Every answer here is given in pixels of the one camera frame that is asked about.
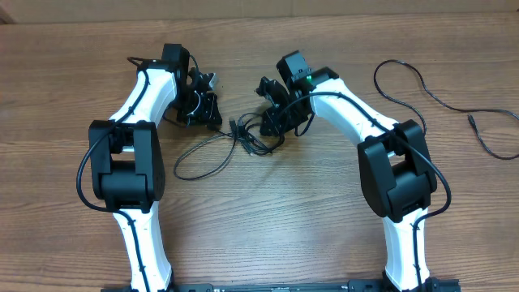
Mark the black thick USB cable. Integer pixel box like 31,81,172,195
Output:
173,112,285,182

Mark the black thin cable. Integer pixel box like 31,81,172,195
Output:
372,59,519,161

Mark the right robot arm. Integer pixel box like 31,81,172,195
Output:
255,51,439,291

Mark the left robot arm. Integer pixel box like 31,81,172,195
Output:
79,44,222,291

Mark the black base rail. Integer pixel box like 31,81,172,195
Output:
101,278,461,292

